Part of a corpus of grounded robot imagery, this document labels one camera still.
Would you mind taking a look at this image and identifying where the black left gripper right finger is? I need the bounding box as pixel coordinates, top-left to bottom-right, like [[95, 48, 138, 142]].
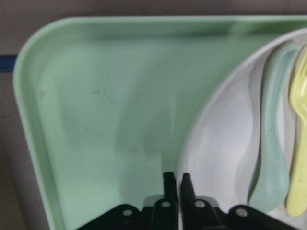
[[181, 172, 195, 204]]

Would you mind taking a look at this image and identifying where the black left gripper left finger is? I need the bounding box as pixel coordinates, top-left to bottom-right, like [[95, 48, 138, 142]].
[[163, 172, 178, 203]]

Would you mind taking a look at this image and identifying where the white round plate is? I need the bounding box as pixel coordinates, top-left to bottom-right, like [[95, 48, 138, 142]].
[[178, 29, 307, 210]]

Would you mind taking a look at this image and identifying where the grey-green plastic spoon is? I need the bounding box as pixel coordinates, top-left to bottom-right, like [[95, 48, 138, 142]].
[[248, 42, 300, 213]]

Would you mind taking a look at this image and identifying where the yellow plastic fork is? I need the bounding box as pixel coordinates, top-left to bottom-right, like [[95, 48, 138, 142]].
[[286, 45, 307, 217]]

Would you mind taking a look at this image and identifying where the light green tray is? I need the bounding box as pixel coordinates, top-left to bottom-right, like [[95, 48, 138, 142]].
[[13, 16, 307, 230]]

